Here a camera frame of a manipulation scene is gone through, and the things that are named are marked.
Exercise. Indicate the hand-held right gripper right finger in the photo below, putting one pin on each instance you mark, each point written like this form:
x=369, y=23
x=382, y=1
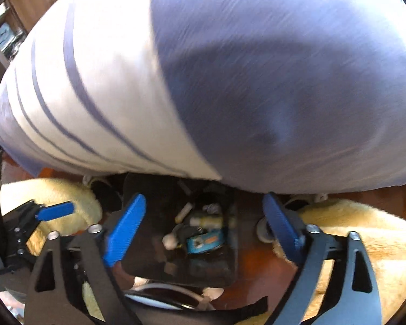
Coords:
x=280, y=226

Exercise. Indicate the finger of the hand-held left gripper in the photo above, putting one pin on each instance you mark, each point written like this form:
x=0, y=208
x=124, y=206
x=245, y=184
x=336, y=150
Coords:
x=57, y=210

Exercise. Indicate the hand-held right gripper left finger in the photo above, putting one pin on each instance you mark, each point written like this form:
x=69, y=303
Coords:
x=127, y=230

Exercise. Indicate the white tube with yellow cap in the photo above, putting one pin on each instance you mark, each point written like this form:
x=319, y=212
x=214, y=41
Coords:
x=184, y=212

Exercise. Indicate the yellow squeeze bottle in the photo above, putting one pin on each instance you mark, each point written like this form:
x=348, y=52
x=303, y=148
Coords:
x=209, y=222

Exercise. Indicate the blue foil wrapper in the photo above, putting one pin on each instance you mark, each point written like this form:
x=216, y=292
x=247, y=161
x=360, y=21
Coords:
x=209, y=240

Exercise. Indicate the black plastic bin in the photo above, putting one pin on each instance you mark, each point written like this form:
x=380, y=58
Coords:
x=206, y=270

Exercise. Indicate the grey round caster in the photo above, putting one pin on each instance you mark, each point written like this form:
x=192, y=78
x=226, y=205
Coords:
x=264, y=230

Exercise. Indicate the yellow fluffy rug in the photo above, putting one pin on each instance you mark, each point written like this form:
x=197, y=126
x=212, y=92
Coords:
x=71, y=193
x=375, y=220

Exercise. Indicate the black white round device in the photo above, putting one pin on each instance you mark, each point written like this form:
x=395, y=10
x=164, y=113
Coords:
x=169, y=296

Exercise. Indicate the blue white striped blanket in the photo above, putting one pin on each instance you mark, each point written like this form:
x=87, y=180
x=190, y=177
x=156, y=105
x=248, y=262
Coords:
x=223, y=74

